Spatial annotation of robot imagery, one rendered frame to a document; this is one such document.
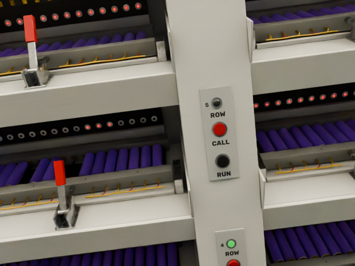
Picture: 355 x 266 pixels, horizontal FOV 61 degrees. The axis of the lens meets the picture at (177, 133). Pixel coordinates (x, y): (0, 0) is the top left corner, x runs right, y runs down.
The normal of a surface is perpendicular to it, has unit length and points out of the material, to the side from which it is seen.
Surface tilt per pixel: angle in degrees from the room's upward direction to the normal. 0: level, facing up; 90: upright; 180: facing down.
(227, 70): 90
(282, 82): 111
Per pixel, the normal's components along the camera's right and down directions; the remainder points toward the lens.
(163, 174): 0.08, 0.52
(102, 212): -0.11, -0.84
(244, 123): 0.02, 0.18
